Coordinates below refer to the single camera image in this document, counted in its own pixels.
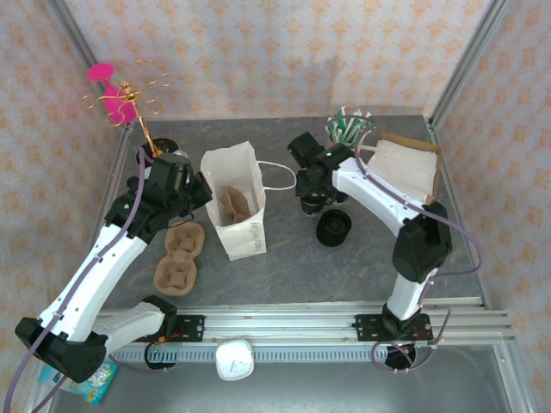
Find aluminium table side rail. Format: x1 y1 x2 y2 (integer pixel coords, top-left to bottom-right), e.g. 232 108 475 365
428 118 492 310
64 124 132 311

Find stack of black cup lids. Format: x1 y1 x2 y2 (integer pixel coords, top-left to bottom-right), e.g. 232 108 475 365
316 209 353 247

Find grey slotted cable duct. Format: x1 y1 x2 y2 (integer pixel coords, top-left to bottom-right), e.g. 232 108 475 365
107 346 391 364

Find white rounded square device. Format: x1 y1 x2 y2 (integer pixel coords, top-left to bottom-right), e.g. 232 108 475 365
214 338 255 382

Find pink plastic wine glass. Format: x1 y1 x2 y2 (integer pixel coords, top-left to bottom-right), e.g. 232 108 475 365
87 62 137 126

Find aluminium corner post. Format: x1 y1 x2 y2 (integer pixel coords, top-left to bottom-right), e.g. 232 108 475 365
45 0 133 130
429 0 514 128

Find white napkins on tray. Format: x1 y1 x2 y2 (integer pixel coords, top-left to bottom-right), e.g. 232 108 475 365
374 132 443 206

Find blue wet wipes packet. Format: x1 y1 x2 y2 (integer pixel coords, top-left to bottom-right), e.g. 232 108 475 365
37 361 118 406

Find white paper takeout bag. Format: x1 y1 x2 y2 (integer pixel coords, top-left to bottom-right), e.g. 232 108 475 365
200 141 299 262

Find brown cardboard cup carrier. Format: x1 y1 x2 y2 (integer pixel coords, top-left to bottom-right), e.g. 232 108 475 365
153 223 207 298
221 185 254 225

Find gold wire cup rack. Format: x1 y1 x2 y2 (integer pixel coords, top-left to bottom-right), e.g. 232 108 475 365
80 59 182 173

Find aluminium frame rail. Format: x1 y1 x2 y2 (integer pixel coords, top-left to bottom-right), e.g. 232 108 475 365
46 299 517 345

